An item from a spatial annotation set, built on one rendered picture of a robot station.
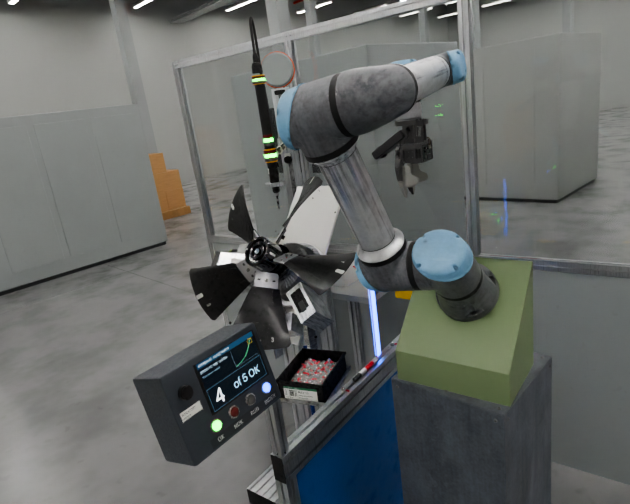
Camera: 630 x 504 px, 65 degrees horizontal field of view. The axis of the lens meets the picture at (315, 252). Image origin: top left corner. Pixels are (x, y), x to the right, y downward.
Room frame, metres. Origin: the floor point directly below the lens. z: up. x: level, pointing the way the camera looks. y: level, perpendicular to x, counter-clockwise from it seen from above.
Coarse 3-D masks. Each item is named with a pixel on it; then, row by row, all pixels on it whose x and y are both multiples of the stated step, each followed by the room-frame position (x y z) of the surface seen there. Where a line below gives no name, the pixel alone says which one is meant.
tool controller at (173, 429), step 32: (192, 352) 0.94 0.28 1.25; (224, 352) 0.94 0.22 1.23; (256, 352) 1.00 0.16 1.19; (160, 384) 0.83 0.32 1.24; (192, 384) 0.86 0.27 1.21; (256, 384) 0.96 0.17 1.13; (160, 416) 0.84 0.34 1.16; (192, 416) 0.84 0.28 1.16; (224, 416) 0.88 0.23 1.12; (256, 416) 0.93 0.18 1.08; (192, 448) 0.81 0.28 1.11
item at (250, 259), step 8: (256, 240) 1.77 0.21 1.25; (264, 240) 1.74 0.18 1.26; (248, 248) 1.77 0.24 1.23; (256, 248) 1.76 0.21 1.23; (264, 248) 1.73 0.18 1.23; (272, 248) 1.72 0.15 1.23; (280, 248) 1.82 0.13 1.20; (288, 248) 1.82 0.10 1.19; (248, 256) 1.75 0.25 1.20; (256, 256) 1.73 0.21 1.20; (264, 256) 1.70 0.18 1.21; (272, 256) 1.71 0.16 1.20; (248, 264) 1.72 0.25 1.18; (256, 264) 1.70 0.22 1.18; (264, 264) 1.70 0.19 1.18; (272, 264) 1.72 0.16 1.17; (272, 272) 1.77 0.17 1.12; (280, 272) 1.75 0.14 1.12
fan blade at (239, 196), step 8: (240, 192) 1.99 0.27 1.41; (240, 200) 1.98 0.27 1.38; (240, 208) 1.97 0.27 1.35; (232, 216) 2.04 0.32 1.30; (240, 216) 1.96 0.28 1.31; (248, 216) 1.89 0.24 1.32; (232, 224) 2.04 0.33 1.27; (240, 224) 1.97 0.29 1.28; (248, 224) 1.89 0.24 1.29; (240, 232) 1.98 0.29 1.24; (248, 232) 1.90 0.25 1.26; (248, 240) 1.92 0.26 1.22
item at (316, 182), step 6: (306, 180) 1.96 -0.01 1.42; (312, 180) 1.85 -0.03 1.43; (318, 180) 1.79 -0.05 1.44; (306, 186) 1.87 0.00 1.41; (312, 186) 1.79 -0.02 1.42; (318, 186) 1.75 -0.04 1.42; (306, 192) 1.80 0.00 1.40; (312, 192) 1.75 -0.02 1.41; (300, 198) 1.82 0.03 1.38; (306, 198) 1.76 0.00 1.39; (300, 204) 1.76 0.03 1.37; (294, 210) 1.78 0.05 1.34; (288, 222) 1.85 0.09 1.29
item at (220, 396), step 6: (216, 384) 0.90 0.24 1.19; (222, 384) 0.91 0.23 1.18; (210, 390) 0.88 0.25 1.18; (216, 390) 0.89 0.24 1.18; (222, 390) 0.90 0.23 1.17; (228, 390) 0.91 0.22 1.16; (210, 396) 0.88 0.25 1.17; (216, 396) 0.89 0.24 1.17; (222, 396) 0.89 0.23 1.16; (228, 396) 0.90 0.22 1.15; (216, 402) 0.88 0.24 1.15; (222, 402) 0.89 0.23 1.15; (228, 402) 0.90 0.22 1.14; (216, 408) 0.87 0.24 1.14
